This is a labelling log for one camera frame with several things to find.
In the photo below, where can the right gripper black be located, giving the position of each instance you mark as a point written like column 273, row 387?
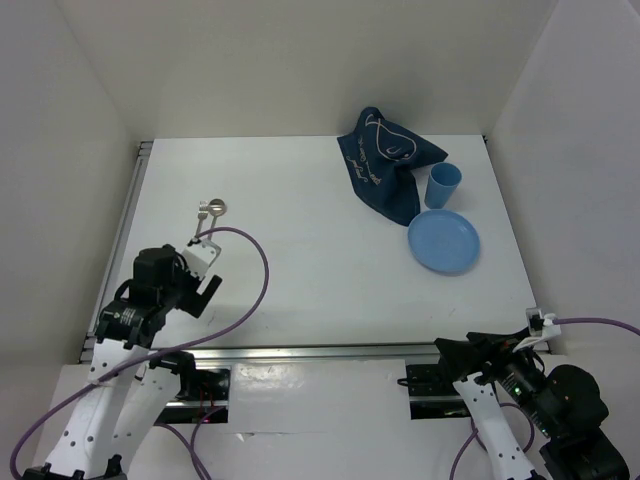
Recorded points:
column 459, row 354

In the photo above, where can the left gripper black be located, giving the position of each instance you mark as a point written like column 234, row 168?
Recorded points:
column 198, row 301

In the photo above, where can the metal spoon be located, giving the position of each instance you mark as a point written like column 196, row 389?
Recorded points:
column 216, row 208

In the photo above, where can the light blue plastic plate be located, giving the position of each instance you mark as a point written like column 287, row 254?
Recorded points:
column 444, row 242

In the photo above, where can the light blue plastic cup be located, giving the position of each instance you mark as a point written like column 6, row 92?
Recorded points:
column 444, row 178

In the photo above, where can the dark blue cloth placemat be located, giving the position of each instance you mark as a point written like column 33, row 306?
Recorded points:
column 380, row 157

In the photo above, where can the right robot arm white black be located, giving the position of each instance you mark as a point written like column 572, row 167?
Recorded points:
column 564, row 405

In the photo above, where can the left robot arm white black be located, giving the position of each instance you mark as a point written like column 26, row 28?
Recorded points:
column 127, row 388

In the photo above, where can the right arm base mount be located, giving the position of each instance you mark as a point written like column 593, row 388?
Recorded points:
column 431, row 394

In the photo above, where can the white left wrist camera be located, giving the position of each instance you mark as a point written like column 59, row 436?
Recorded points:
column 200, row 256

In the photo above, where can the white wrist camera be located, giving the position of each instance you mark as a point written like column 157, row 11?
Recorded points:
column 200, row 256
column 541, row 328

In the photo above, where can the aluminium front rail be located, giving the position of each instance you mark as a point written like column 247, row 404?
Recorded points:
column 420, row 353

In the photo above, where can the aluminium rail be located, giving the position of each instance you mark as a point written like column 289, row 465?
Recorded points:
column 420, row 353
column 109, row 281

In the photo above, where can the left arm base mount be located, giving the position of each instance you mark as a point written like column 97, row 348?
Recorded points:
column 199, row 395

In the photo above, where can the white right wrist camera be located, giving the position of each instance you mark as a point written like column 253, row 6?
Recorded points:
column 541, row 328

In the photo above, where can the aluminium left side rail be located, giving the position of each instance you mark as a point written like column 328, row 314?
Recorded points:
column 109, row 281

